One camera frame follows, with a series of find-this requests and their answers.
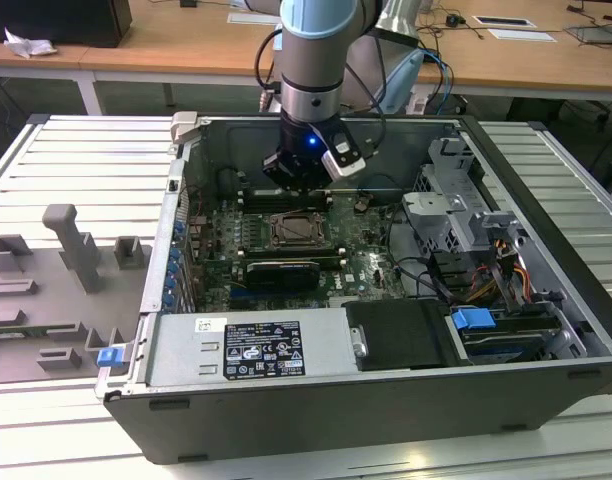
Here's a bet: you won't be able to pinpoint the metal socket cover frame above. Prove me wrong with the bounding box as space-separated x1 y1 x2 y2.
270 213 333 249

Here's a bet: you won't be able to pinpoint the CPU socket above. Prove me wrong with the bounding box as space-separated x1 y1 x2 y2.
268 211 335 251

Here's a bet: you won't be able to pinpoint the silver finned heat sink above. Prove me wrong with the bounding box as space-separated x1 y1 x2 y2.
234 212 268 250

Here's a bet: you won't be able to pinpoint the white power strip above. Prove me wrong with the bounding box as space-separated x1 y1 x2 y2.
404 93 431 115

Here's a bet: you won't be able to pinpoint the black graphics card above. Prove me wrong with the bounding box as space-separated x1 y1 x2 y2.
244 257 321 292

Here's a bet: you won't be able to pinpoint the green motherboard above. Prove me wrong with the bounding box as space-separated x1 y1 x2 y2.
183 189 410 312

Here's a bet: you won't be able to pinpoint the grey metal disk bay cage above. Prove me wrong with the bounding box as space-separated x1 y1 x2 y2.
401 135 530 254

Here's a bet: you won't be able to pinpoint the long wooden desk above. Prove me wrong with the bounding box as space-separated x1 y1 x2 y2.
0 0 612 117

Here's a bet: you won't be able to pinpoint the grey power supply box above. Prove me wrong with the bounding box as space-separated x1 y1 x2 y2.
146 305 368 387

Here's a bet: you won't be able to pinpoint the hard disk in blue carrier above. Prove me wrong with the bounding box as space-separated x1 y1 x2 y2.
449 307 557 364

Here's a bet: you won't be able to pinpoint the black box on desk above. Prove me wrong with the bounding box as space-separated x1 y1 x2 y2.
0 0 133 50

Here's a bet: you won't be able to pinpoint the black and grey PC case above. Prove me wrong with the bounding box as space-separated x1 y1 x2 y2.
95 112 612 464

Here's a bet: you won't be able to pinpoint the crumpled white paper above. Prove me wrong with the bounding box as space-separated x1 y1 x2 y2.
3 26 58 57

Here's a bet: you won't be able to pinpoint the grey parts rack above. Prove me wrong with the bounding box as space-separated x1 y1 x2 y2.
0 202 155 386

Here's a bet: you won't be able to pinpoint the green RAM stick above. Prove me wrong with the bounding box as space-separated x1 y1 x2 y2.
0 323 85 337

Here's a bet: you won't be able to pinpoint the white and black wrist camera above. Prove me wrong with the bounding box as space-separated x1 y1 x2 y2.
319 130 369 180

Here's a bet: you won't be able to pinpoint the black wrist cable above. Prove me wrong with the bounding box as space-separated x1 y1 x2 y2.
343 62 388 156

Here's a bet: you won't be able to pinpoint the grey desk cable grommet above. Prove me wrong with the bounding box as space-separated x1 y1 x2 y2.
472 14 537 29
227 11 283 26

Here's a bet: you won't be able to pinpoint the blue cable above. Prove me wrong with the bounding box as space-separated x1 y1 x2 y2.
419 47 456 104

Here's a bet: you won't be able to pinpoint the black data cable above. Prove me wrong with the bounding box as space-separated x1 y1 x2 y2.
385 207 455 306

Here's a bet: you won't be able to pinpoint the black plastic air duct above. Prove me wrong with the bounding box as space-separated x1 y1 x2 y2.
344 298 460 372

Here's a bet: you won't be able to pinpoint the orange yellow wire bundle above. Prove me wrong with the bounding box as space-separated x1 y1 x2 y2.
465 238 532 304

